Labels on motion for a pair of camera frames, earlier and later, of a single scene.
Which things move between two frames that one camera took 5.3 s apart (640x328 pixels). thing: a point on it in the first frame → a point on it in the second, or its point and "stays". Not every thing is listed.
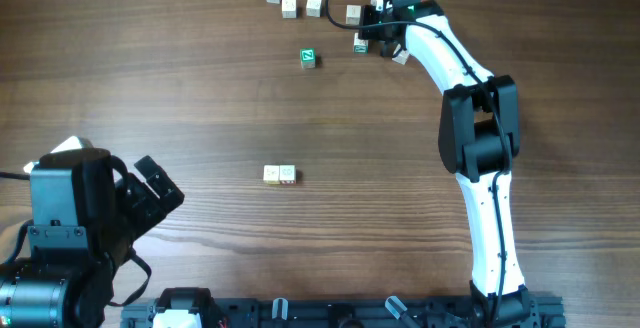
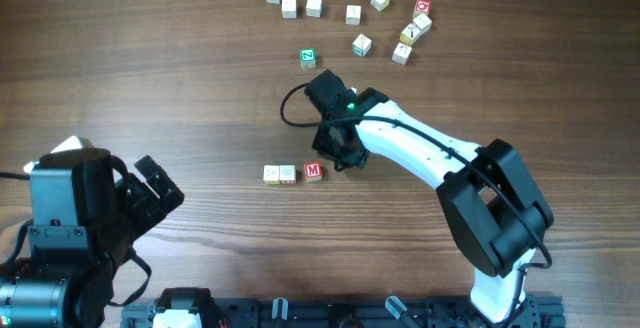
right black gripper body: [375, 33] → [328, 144]
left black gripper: [149, 210] stays
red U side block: [287, 174] stays
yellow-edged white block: [271, 174] stays
